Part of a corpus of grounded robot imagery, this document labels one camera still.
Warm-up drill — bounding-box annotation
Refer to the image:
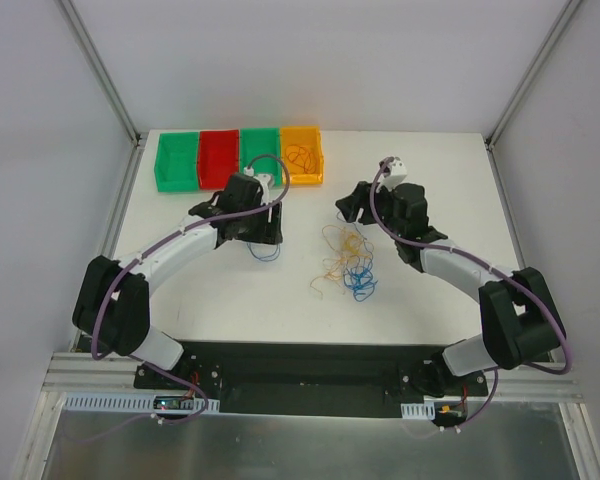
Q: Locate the red thin wire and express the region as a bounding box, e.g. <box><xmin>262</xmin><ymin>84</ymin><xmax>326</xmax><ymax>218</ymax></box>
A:
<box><xmin>284</xmin><ymin>143</ymin><xmax>319</xmax><ymax>176</ymax></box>

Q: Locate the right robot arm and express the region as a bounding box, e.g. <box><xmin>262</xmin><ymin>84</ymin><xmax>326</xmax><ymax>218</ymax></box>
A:
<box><xmin>335</xmin><ymin>181</ymin><xmax>566</xmax><ymax>398</ymax></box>

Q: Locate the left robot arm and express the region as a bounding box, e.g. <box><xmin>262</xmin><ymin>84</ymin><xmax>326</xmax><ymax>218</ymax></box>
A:
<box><xmin>72</xmin><ymin>168</ymin><xmax>282</xmax><ymax>389</ymax></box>

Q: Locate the red bin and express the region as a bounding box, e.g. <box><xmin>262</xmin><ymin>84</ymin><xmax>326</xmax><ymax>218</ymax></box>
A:
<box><xmin>197</xmin><ymin>130</ymin><xmax>239</xmax><ymax>190</ymax></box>

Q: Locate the green bin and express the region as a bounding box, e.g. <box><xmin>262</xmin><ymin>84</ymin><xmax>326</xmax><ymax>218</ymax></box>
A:
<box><xmin>154</xmin><ymin>132</ymin><xmax>199</xmax><ymax>193</ymax></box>
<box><xmin>239</xmin><ymin>128</ymin><xmax>282</xmax><ymax>186</ymax></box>

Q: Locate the far left green bin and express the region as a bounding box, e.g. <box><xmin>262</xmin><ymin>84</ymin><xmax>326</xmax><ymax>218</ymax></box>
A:
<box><xmin>154</xmin><ymin>132</ymin><xmax>199</xmax><ymax>193</ymax></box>

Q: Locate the orange bin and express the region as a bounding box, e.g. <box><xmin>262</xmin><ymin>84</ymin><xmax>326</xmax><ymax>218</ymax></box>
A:
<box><xmin>279</xmin><ymin>126</ymin><xmax>324</xmax><ymax>186</ymax></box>

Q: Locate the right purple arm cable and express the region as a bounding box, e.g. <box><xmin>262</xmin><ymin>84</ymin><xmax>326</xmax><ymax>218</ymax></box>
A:
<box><xmin>369</xmin><ymin>158</ymin><xmax>576</xmax><ymax>435</ymax></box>

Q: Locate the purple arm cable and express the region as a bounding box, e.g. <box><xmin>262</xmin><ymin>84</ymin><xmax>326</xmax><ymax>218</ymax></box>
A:
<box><xmin>369</xmin><ymin>158</ymin><xmax>576</xmax><ymax>435</ymax></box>
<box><xmin>62</xmin><ymin>153</ymin><xmax>291</xmax><ymax>445</ymax></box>

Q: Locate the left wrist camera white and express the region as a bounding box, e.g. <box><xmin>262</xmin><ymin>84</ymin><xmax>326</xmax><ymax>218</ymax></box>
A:
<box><xmin>242</xmin><ymin>167</ymin><xmax>274</xmax><ymax>205</ymax></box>

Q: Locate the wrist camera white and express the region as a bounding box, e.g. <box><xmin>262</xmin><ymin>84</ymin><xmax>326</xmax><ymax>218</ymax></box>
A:
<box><xmin>376</xmin><ymin>156</ymin><xmax>407</xmax><ymax>193</ymax></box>
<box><xmin>242</xmin><ymin>167</ymin><xmax>274</xmax><ymax>205</ymax></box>

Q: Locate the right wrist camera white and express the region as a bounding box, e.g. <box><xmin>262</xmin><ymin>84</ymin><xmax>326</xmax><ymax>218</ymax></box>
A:
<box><xmin>376</xmin><ymin>156</ymin><xmax>407</xmax><ymax>193</ymax></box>

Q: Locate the left aluminium frame post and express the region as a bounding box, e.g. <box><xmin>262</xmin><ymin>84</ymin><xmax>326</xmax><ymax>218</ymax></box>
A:
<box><xmin>54</xmin><ymin>0</ymin><xmax>149</xmax><ymax>149</ymax></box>

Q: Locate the aluminium frame post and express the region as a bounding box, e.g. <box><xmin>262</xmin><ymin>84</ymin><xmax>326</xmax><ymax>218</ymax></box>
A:
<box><xmin>483</xmin><ymin>0</ymin><xmax>586</xmax><ymax>151</ymax></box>
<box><xmin>54</xmin><ymin>0</ymin><xmax>149</xmax><ymax>149</ymax></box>

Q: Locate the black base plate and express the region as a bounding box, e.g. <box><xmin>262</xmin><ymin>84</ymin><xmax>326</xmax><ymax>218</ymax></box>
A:
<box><xmin>133</xmin><ymin>341</ymin><xmax>487</xmax><ymax>418</ymax></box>

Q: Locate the right white cable duct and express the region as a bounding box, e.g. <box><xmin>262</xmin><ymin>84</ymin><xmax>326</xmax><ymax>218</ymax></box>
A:
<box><xmin>400</xmin><ymin>401</ymin><xmax>436</xmax><ymax>421</ymax></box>

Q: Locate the white cable duct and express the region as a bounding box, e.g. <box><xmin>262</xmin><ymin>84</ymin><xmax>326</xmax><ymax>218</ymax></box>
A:
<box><xmin>400</xmin><ymin>401</ymin><xmax>436</xmax><ymax>421</ymax></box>
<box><xmin>64</xmin><ymin>393</ymin><xmax>220</xmax><ymax>416</ymax></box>

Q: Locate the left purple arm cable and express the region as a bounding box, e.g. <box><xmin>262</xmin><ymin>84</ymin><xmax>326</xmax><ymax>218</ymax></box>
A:
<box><xmin>62</xmin><ymin>153</ymin><xmax>291</xmax><ymax>445</ymax></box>

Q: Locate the right aluminium frame post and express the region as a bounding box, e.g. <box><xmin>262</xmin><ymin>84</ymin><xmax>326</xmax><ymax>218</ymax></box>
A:
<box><xmin>483</xmin><ymin>0</ymin><xmax>586</xmax><ymax>151</ymax></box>

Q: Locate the left white cable duct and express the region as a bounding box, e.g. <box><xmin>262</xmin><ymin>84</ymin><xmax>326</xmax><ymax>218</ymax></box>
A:
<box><xmin>64</xmin><ymin>393</ymin><xmax>220</xmax><ymax>416</ymax></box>

